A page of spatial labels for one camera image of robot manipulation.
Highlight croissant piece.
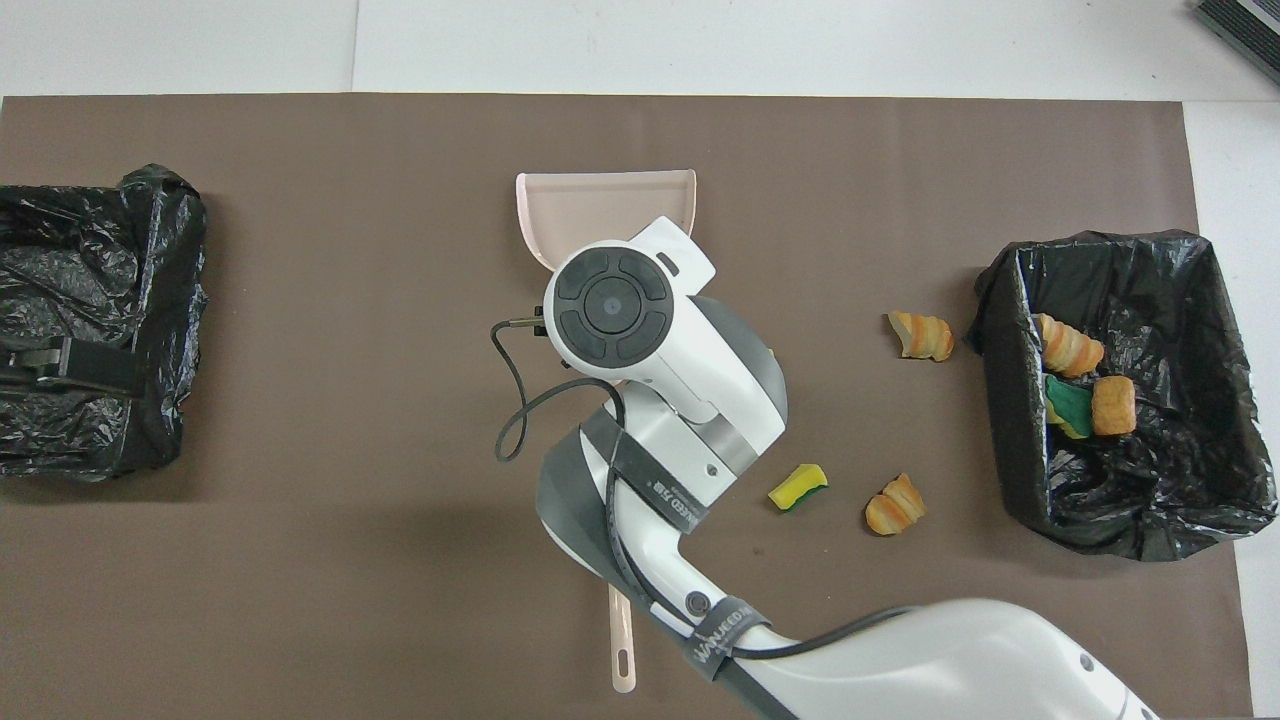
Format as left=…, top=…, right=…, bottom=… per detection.
left=887, top=311, right=955, bottom=363
left=1032, top=313, right=1106, bottom=379
left=865, top=473, right=929, bottom=536

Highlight small yellow green sponge piece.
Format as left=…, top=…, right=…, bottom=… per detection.
left=767, top=463, right=830, bottom=514

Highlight brown bread roll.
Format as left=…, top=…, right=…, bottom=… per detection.
left=1090, top=375, right=1138, bottom=438

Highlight grey ribbed device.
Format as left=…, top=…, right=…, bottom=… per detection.
left=1190, top=0, right=1280, bottom=86

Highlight beige hand brush black bristles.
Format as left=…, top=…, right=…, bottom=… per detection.
left=608, top=585, right=641, bottom=694

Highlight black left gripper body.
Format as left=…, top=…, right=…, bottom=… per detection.
left=0, top=340, right=142, bottom=396

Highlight pink plastic dustpan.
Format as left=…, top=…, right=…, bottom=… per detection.
left=515, top=168, right=698, bottom=273

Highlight bin with black bag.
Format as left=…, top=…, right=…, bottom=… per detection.
left=0, top=163, right=209, bottom=483
left=968, top=229, right=1280, bottom=562

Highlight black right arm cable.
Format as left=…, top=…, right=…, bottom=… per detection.
left=489, top=317, right=916, bottom=663

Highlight brown table mat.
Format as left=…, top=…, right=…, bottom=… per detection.
left=0, top=94, right=1256, bottom=720

